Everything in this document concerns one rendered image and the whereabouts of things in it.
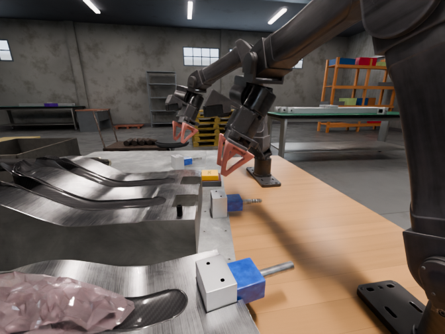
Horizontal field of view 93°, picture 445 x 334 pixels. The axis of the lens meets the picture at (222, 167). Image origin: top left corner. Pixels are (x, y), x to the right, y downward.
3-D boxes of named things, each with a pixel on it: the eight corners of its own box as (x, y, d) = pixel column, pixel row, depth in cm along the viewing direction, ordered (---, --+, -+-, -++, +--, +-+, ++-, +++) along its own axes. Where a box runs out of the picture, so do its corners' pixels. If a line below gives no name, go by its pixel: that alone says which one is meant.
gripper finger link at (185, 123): (177, 140, 79) (187, 117, 79) (169, 138, 85) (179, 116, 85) (191, 147, 83) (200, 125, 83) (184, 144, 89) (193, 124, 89)
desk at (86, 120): (113, 126, 892) (110, 108, 869) (100, 131, 760) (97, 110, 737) (95, 127, 880) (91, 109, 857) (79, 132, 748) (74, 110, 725)
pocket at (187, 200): (198, 210, 44) (198, 193, 43) (197, 224, 39) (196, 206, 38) (177, 210, 44) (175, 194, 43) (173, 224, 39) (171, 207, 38)
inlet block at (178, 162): (198, 162, 97) (198, 151, 96) (204, 165, 93) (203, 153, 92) (171, 167, 90) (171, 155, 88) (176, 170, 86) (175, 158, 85)
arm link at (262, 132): (247, 155, 77) (244, 57, 68) (254, 151, 82) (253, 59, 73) (263, 156, 73) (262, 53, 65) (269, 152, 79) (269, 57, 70)
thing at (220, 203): (257, 205, 58) (259, 187, 56) (264, 214, 53) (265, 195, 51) (210, 209, 56) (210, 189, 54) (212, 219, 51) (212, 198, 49)
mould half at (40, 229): (202, 198, 62) (200, 154, 58) (197, 264, 37) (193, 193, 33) (25, 202, 59) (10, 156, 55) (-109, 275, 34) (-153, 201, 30)
